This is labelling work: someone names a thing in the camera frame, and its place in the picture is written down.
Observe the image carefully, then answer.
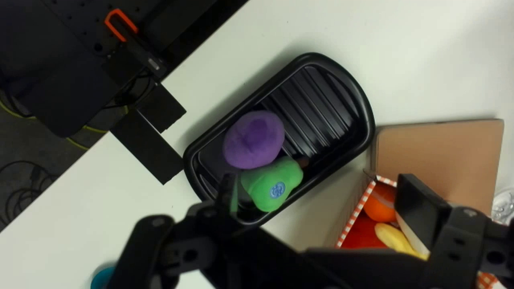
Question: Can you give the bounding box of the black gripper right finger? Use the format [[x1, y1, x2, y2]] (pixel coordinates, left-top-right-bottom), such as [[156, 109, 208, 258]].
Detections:
[[395, 173, 514, 289]]

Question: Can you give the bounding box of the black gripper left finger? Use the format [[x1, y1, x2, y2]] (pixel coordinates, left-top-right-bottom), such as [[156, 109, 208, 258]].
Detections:
[[105, 171, 302, 289]]

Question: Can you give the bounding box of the yellow banana plushy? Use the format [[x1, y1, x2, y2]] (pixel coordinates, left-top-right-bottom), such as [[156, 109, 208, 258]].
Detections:
[[375, 223, 424, 260]]

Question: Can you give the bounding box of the red tomato plushy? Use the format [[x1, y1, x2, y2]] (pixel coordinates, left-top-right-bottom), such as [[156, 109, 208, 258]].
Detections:
[[342, 216, 384, 248]]

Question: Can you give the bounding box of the black plastic tray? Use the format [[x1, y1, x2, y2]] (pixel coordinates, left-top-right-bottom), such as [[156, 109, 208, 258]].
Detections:
[[185, 52, 376, 226]]

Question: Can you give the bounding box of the orange checkered cardboard box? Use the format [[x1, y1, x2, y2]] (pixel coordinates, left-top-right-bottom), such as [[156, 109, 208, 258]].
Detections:
[[334, 117, 506, 289]]

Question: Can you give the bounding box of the green plush fruit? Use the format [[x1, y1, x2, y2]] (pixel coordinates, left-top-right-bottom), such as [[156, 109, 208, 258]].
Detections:
[[241, 157, 304, 211]]

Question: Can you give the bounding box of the orange plush fruit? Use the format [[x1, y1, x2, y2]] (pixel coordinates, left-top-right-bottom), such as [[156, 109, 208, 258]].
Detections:
[[365, 184, 395, 223]]

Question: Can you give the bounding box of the purple plush ball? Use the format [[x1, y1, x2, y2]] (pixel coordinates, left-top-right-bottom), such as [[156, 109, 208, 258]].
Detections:
[[224, 110, 285, 168]]

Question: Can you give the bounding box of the orange clamp on breadboard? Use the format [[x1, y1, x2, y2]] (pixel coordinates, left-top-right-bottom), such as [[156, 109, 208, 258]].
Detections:
[[105, 7, 138, 43]]

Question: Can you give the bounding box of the colourful stacking ring toy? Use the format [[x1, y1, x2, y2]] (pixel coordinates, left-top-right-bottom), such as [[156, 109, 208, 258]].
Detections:
[[90, 264, 116, 289]]

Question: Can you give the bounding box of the black mounting bracket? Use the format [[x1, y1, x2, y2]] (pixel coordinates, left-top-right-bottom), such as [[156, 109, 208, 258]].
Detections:
[[111, 85, 187, 184]]

